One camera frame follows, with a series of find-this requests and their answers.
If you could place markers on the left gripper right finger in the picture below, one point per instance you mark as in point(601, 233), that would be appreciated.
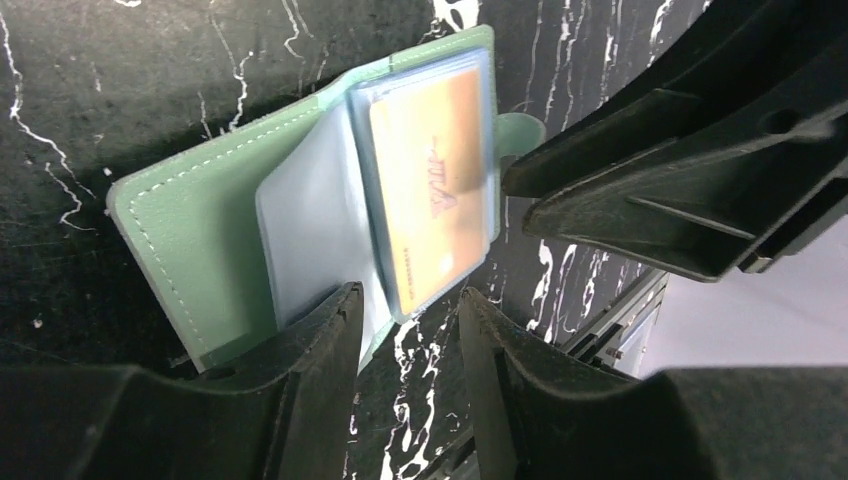
point(538, 413)

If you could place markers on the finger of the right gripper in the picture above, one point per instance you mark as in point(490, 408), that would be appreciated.
point(734, 53)
point(738, 193)

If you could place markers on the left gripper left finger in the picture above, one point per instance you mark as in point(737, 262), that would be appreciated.
point(280, 411)

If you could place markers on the green card holder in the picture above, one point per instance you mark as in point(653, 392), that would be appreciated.
point(243, 236)

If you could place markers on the orange VIP card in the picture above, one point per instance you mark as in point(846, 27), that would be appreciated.
point(431, 159)

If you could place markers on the aluminium frame rail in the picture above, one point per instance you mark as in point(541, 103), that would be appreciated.
point(617, 337)

